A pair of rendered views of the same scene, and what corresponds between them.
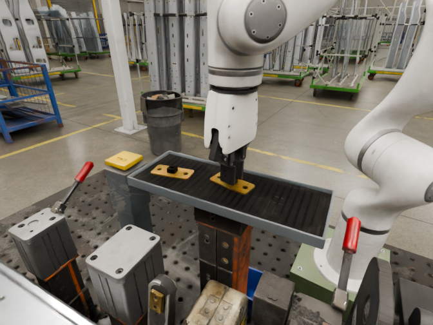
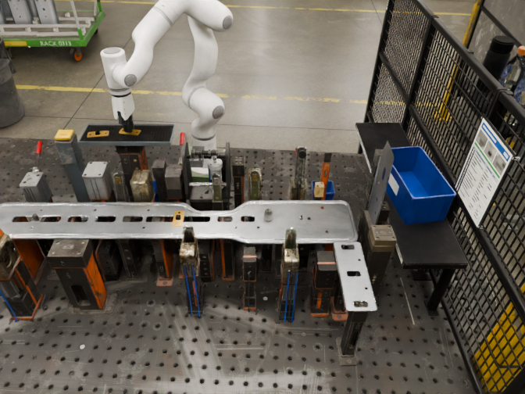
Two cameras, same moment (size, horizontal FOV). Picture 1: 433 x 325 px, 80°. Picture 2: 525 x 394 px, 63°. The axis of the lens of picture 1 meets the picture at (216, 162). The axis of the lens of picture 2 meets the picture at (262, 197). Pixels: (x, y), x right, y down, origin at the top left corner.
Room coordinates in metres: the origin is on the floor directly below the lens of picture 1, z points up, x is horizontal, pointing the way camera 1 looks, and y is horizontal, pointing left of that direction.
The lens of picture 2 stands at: (-1.16, 0.23, 2.14)
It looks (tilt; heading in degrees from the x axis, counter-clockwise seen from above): 41 degrees down; 330
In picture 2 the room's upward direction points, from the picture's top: 1 degrees clockwise
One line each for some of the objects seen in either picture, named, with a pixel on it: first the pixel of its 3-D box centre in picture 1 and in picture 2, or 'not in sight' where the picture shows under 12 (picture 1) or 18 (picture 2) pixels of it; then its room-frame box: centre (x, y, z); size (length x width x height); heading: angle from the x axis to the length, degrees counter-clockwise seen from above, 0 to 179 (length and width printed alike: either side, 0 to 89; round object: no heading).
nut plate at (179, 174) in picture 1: (172, 169); (98, 133); (0.46, 0.09, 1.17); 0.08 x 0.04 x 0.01; 72
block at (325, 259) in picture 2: not in sight; (322, 284); (-0.41, -0.46, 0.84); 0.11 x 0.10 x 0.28; 153
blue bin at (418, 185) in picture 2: not in sight; (412, 183); (-0.32, -0.91, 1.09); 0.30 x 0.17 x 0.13; 160
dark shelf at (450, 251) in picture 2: not in sight; (401, 182); (-0.23, -0.96, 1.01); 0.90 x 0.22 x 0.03; 153
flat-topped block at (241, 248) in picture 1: (224, 272); (137, 178); (0.41, -0.02, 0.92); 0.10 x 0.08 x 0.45; 63
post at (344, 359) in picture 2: not in sight; (352, 329); (-0.61, -0.44, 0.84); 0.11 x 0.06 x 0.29; 153
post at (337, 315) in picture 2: not in sight; (344, 286); (-0.46, -0.53, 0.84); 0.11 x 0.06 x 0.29; 153
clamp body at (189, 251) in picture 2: not in sight; (192, 277); (-0.17, -0.04, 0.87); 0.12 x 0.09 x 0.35; 153
